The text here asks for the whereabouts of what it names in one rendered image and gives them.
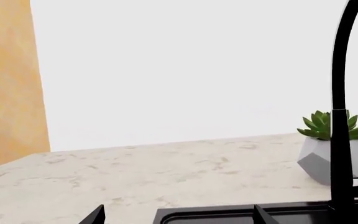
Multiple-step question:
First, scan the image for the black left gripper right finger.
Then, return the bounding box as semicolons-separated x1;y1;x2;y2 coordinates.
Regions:
253;203;282;224

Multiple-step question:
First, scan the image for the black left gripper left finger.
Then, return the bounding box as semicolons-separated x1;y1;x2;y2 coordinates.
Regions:
78;203;106;224

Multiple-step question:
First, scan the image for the black kitchen sink basin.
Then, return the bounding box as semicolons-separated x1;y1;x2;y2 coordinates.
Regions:
152;197;358;224

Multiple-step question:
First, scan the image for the grey faceted plant pot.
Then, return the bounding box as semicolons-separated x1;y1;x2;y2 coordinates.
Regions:
296;136;358;187

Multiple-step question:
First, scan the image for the green succulent plant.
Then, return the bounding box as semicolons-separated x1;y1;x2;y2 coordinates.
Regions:
296;109;358;142

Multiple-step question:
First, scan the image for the black kitchen faucet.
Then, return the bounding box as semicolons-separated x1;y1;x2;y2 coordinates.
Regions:
328;0;358;212

